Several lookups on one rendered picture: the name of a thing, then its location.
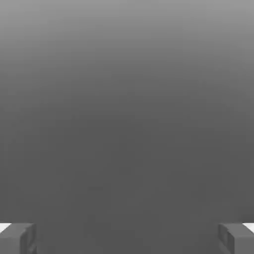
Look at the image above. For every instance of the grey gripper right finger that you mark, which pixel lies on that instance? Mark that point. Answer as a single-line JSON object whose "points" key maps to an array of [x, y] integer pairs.
{"points": [[240, 240]]}

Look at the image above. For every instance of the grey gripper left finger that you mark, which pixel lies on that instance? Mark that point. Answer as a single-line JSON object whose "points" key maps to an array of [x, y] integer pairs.
{"points": [[13, 240]]}

